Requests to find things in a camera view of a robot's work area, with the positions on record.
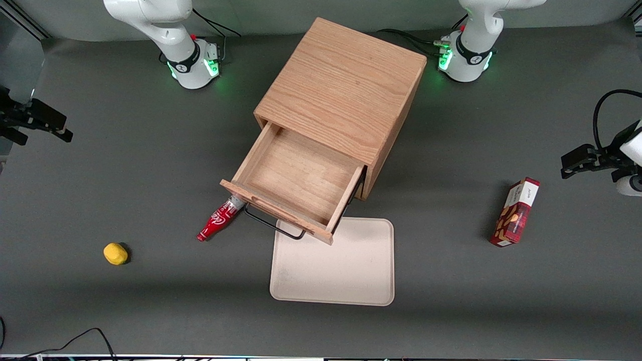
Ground wooden drawer with long handle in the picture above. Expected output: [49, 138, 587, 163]
[220, 121, 366, 246]

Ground wooden drawer cabinet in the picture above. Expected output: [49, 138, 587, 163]
[253, 17, 428, 201]

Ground red plaid cookie box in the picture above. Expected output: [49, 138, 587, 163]
[489, 177, 541, 247]

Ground yellow lemon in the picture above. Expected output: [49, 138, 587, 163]
[103, 243, 129, 265]

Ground red cola bottle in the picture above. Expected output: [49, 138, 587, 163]
[197, 195, 246, 242]

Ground beige plastic tray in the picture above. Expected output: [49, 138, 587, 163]
[269, 217, 395, 306]

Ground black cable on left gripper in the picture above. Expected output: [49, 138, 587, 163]
[593, 89, 642, 151]

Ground aluminium frame profile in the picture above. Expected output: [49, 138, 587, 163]
[0, 4, 51, 41]

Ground black cables at right arm base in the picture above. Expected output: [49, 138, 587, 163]
[192, 8, 241, 62]

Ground black cables at arm base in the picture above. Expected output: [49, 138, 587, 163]
[192, 8, 241, 62]
[376, 29, 452, 57]

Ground black cables at left arm base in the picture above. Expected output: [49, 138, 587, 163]
[376, 29, 452, 57]

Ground black cable at table edge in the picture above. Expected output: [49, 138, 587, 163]
[0, 327, 117, 361]

